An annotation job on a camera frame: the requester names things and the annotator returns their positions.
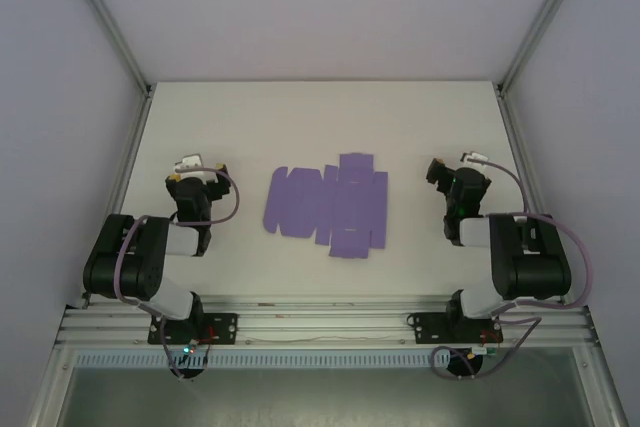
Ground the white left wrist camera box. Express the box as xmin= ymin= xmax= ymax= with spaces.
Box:
xmin=172 ymin=152 xmax=207 ymax=181

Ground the aluminium frame post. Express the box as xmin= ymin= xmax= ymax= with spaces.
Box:
xmin=59 ymin=0 xmax=154 ymax=98
xmin=497 ymin=0 xmax=594 ymax=97

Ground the aluminium table side rail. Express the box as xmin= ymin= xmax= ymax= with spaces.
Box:
xmin=79 ymin=86 xmax=154 ymax=309
xmin=494 ymin=86 xmax=571 ymax=306

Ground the aluminium mounting rail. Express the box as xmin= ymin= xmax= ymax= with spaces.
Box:
xmin=54 ymin=299 xmax=599 ymax=348

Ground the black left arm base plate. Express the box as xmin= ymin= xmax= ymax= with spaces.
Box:
xmin=147 ymin=313 xmax=239 ymax=346

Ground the grey slotted cable duct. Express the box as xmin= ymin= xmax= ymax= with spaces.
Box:
xmin=74 ymin=351 xmax=451 ymax=369

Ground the aluminium lower frame bar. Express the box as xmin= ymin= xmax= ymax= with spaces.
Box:
xmin=574 ymin=346 xmax=629 ymax=427
xmin=27 ymin=346 xmax=76 ymax=427

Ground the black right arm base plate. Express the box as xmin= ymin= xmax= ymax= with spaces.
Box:
xmin=407 ymin=311 xmax=501 ymax=346

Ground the grey metal sheet panel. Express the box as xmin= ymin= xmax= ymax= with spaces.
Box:
xmin=57 ymin=365 xmax=594 ymax=427

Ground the purple paper box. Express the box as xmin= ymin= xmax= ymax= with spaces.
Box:
xmin=262 ymin=151 xmax=390 ymax=261

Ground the black round cable grommet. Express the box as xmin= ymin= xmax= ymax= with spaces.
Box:
xmin=444 ymin=348 xmax=484 ymax=381
xmin=169 ymin=365 xmax=206 ymax=381

